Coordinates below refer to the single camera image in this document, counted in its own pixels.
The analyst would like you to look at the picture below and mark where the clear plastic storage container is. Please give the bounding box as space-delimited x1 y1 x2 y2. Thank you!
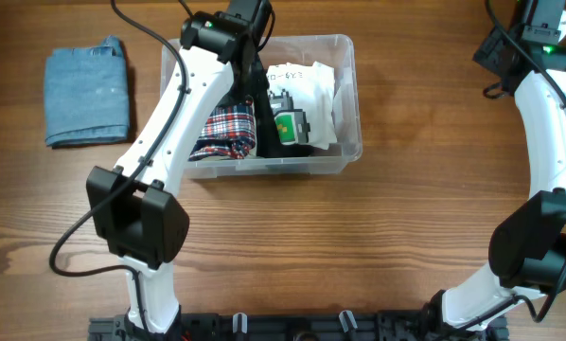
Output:
184 34 363 179

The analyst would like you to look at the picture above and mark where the blue denim cloth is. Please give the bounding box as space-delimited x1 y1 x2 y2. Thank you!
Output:
44 36 130 148

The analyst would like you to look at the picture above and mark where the black cloth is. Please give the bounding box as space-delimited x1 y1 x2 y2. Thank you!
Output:
252 70 314 158

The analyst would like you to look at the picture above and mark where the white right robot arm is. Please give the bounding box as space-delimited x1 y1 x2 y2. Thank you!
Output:
419 0 566 340

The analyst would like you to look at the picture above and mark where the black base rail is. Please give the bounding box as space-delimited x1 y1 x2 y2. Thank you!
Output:
87 311 510 341

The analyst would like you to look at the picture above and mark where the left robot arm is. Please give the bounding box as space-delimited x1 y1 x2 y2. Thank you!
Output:
86 1 274 340

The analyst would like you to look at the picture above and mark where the white printed t-shirt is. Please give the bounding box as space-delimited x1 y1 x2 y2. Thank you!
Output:
267 62 337 150

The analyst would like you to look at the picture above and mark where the red plaid cloth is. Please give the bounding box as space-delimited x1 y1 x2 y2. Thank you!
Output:
188 97 257 161

